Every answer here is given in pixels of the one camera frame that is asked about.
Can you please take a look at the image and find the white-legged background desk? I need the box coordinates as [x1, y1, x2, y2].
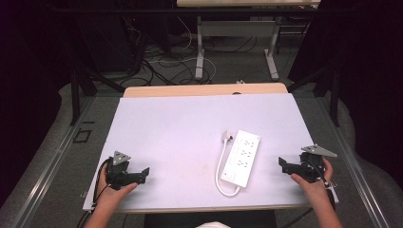
[176, 0, 322, 82]

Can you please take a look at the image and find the black metal stand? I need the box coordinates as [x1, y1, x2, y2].
[287, 65, 341, 128]
[69, 65, 125, 126]

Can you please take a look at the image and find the metal floor rail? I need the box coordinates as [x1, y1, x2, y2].
[315, 96, 392, 228]
[10, 96, 97, 228]

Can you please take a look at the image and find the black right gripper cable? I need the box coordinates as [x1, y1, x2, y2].
[279, 160, 338, 228]

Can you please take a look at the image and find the white power plug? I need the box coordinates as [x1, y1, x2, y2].
[221, 129, 235, 143]

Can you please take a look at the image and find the bundle of black floor cables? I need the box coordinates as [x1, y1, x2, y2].
[120, 15, 259, 87]

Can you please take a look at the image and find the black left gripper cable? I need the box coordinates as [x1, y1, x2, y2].
[77, 157, 112, 228]

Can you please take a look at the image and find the white table mat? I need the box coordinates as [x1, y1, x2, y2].
[82, 92, 340, 213]

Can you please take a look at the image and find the white power strip cable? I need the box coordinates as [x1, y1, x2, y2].
[215, 138, 242, 199]

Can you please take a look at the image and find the white floor cable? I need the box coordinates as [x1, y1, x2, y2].
[147, 15, 218, 84]

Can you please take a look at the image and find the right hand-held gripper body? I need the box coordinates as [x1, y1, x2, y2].
[297, 143, 338, 184]

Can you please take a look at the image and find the person's left hand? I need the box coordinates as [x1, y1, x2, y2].
[95, 171, 139, 211]

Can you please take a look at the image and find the person's right hand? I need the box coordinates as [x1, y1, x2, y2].
[290, 157, 335, 200]

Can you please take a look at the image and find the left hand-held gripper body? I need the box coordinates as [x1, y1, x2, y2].
[105, 150, 142, 191]

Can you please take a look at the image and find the person's white shirt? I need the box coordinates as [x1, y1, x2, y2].
[195, 220, 233, 228]

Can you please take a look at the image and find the wooden table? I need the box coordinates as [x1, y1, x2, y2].
[82, 82, 340, 215]

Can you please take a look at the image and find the person's dark lap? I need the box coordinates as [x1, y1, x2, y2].
[144, 210, 278, 228]

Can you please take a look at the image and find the white power strip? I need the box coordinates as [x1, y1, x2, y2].
[220, 129, 261, 189]

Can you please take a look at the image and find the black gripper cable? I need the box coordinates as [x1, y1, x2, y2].
[77, 157, 112, 228]
[279, 160, 338, 228]

